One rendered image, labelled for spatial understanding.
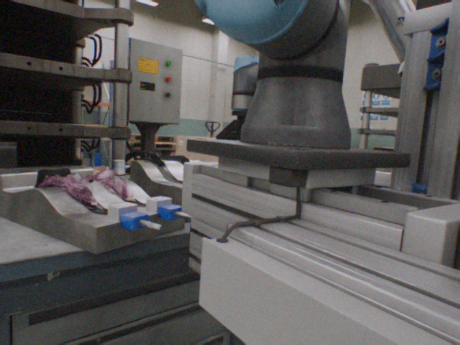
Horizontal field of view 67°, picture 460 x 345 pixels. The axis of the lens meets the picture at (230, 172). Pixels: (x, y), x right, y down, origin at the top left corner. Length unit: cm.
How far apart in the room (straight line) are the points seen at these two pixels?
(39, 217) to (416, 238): 76
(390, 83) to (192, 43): 556
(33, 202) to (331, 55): 71
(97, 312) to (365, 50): 787
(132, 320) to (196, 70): 844
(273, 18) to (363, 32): 815
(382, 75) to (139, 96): 372
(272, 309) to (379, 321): 8
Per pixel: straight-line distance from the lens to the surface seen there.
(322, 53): 46
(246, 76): 100
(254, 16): 33
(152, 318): 99
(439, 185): 53
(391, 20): 104
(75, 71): 165
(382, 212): 36
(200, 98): 917
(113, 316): 93
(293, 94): 44
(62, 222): 81
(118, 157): 163
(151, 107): 183
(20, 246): 82
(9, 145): 158
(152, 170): 117
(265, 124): 44
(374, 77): 504
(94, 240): 73
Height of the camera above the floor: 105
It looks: 7 degrees down
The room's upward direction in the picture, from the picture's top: 4 degrees clockwise
